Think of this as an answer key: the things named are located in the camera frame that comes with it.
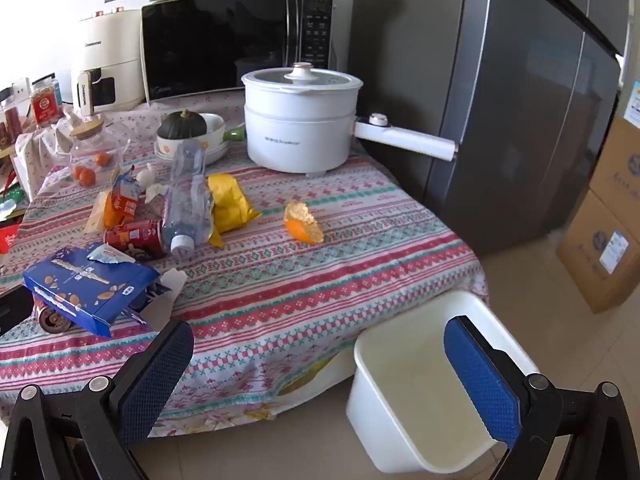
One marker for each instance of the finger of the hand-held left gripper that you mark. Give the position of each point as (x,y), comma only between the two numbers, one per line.
(12,310)

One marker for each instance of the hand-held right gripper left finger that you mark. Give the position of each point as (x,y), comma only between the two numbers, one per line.
(155,380)

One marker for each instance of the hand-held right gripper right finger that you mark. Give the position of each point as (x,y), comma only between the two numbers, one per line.
(485,385)

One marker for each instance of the red drink can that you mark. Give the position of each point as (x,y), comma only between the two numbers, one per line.
(50,319)
(135,237)

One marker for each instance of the blue cardboard box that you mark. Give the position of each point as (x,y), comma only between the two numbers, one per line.
(85,280)

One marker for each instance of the white plastic bin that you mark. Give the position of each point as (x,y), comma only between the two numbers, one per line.
(400,385)

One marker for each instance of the orange snack packet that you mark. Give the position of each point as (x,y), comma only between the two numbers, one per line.
(120,205)

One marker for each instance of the clear plastic bottle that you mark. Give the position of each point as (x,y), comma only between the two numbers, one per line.
(187,210)

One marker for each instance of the yellow wrapper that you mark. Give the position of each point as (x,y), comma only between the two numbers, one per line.
(230,205)

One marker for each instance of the orange peel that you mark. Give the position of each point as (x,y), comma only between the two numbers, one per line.
(300,225)

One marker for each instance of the red box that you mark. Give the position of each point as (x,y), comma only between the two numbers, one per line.
(7,240)

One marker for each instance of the green packet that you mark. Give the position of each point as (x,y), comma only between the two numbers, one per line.
(12,196)

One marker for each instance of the small orange fruit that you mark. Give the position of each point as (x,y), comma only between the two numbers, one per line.
(76,172)
(102,159)
(87,177)

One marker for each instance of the patterned striped tablecloth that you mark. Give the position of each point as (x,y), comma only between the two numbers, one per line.
(300,285)

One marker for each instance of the glass jar with dark contents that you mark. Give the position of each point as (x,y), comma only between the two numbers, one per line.
(9,125)

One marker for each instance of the jar with red label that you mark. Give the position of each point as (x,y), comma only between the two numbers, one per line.
(45,105)

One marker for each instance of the dark green squash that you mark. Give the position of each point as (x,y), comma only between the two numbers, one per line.
(180,124)

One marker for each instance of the grey refrigerator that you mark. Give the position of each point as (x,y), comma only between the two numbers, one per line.
(500,110)

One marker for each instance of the white electric cooking pot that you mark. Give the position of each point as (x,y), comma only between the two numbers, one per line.
(295,140)

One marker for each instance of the white air fryer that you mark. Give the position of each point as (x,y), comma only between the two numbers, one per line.
(107,40)

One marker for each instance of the blue leaflet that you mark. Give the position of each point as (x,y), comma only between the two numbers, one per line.
(634,105)

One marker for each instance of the black microwave oven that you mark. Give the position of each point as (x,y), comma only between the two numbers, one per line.
(210,45)

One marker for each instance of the white wall socket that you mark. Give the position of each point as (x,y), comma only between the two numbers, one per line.
(21,87)

